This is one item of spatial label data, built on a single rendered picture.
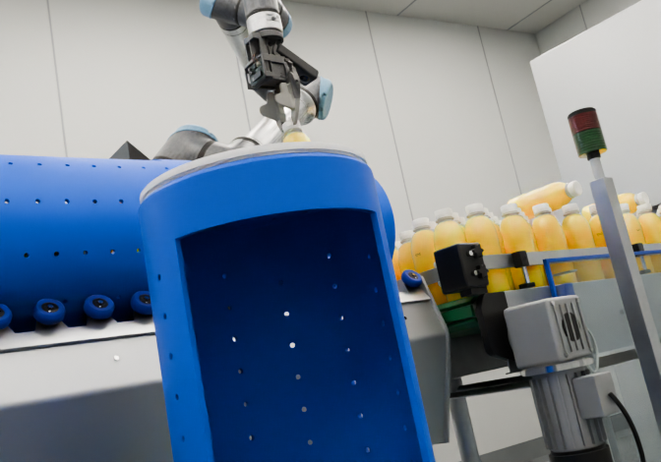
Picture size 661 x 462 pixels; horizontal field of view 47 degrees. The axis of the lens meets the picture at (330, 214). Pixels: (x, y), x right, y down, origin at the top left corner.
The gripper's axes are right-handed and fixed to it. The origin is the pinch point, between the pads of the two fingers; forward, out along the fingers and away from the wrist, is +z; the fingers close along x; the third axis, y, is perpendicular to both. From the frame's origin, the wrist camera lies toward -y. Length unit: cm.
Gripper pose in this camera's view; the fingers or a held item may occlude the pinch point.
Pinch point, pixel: (290, 123)
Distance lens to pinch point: 163.1
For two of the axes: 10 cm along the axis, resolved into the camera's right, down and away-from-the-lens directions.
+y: -7.7, 0.0, -6.4
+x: 6.1, -3.0, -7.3
